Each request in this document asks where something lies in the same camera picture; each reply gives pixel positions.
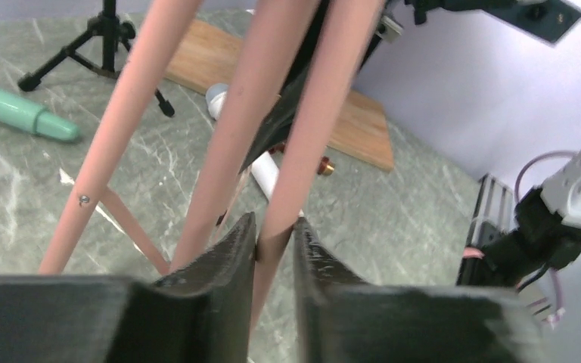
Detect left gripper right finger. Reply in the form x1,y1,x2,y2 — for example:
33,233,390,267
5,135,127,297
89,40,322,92
294,218,546,363

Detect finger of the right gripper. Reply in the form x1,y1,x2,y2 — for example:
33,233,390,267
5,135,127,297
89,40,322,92
241,1,386,170

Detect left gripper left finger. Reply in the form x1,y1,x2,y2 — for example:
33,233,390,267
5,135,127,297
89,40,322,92
0,213,256,362

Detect white handheld microphone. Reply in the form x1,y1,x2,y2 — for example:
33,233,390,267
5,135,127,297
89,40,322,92
205,83,279,227

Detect pink music stand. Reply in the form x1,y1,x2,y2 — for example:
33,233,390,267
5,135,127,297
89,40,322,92
39,0,384,327

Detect black tripod mic stand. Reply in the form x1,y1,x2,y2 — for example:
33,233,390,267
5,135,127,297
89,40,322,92
17,0,176,119

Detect green condenser microphone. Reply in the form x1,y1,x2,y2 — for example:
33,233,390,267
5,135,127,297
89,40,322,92
0,89,81,142

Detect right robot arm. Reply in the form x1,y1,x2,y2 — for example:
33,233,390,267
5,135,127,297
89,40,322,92
245,1,581,289

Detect copper pipe fitting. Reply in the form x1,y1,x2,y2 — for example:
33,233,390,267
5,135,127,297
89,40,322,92
268,142,334,176

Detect wooden board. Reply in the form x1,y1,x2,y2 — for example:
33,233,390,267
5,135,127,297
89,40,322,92
166,20,394,172

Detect dark rack audio unit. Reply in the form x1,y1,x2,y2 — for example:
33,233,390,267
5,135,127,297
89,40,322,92
484,0,581,45

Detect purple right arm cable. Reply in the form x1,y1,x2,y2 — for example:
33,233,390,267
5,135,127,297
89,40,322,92
513,150,579,321

